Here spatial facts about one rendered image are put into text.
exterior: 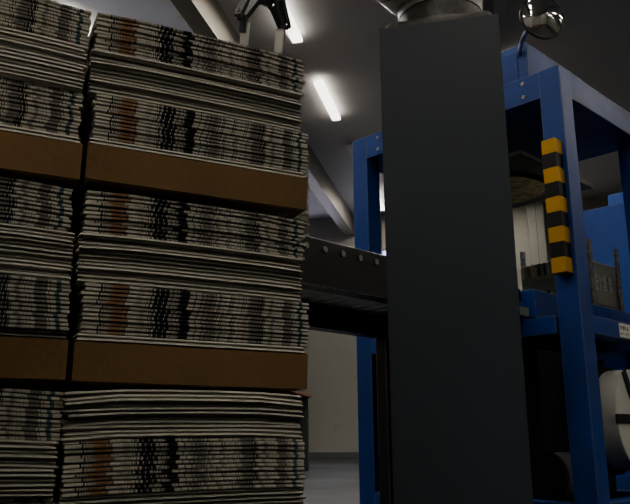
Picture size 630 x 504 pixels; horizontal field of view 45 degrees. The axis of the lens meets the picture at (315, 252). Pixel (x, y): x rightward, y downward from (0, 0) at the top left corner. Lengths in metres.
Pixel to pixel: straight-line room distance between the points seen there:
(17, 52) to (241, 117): 0.28
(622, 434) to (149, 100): 2.12
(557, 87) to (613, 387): 1.02
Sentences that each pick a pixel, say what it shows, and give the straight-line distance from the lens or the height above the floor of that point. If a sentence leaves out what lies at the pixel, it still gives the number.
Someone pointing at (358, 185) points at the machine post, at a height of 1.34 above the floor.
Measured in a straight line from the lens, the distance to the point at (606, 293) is 3.53.
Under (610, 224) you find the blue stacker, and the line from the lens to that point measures 5.14.
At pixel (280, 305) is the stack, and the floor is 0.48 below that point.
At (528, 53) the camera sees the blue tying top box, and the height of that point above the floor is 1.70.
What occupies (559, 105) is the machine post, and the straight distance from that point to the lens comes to 2.73.
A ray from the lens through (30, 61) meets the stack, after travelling 0.97.
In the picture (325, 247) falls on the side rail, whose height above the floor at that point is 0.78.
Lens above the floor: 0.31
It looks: 14 degrees up
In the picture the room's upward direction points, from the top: straight up
